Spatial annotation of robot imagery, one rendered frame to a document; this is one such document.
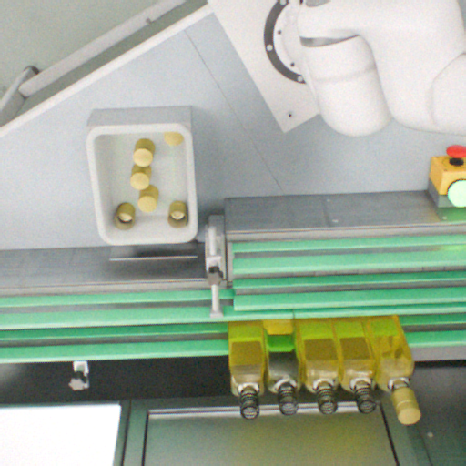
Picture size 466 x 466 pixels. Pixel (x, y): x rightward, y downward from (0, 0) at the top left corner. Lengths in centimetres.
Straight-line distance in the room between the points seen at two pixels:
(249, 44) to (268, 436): 64
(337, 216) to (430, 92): 53
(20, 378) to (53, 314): 24
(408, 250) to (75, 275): 58
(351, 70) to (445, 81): 12
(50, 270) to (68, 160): 20
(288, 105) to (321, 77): 32
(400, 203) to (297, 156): 20
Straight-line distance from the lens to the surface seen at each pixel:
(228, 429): 125
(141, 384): 139
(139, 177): 123
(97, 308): 125
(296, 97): 116
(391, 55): 76
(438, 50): 76
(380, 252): 120
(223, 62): 122
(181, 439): 124
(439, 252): 122
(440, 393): 139
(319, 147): 129
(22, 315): 127
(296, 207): 128
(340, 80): 84
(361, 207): 129
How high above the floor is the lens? 191
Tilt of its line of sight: 59 degrees down
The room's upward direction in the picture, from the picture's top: 178 degrees clockwise
